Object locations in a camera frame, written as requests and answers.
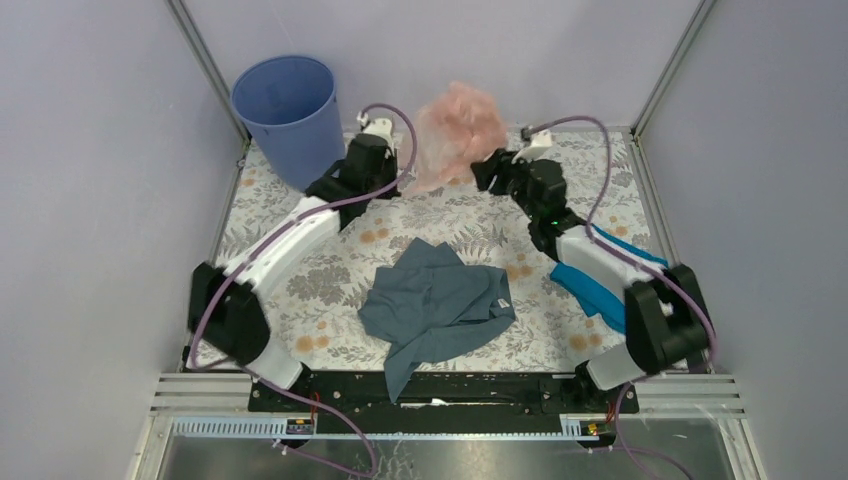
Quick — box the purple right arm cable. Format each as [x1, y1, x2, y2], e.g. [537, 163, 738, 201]
[526, 115, 720, 480]

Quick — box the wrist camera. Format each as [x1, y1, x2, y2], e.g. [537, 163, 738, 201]
[514, 127, 553, 163]
[356, 111, 396, 149]

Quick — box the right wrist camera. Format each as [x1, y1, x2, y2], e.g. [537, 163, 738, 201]
[514, 127, 553, 163]

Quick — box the aluminium frame rail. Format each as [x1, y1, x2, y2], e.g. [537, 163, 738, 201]
[152, 370, 745, 443]

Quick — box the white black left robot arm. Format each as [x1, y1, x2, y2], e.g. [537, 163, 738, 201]
[187, 126, 399, 411]

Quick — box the pink plastic trash bag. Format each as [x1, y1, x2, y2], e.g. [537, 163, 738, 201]
[402, 81, 508, 196]

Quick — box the blue plastic trash bin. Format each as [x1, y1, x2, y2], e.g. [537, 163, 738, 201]
[230, 55, 346, 192]

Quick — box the bright blue folded cloth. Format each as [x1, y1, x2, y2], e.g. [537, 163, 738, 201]
[550, 225, 668, 334]

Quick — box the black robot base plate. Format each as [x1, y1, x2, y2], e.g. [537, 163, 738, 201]
[248, 370, 640, 437]

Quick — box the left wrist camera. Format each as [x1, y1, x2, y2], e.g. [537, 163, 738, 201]
[356, 111, 396, 149]

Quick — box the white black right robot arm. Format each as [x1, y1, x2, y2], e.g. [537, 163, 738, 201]
[471, 149, 714, 412]

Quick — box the grey-blue crumpled shirt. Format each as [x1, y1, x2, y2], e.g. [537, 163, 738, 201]
[358, 238, 516, 403]

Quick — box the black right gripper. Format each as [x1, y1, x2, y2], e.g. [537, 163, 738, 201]
[468, 149, 539, 222]

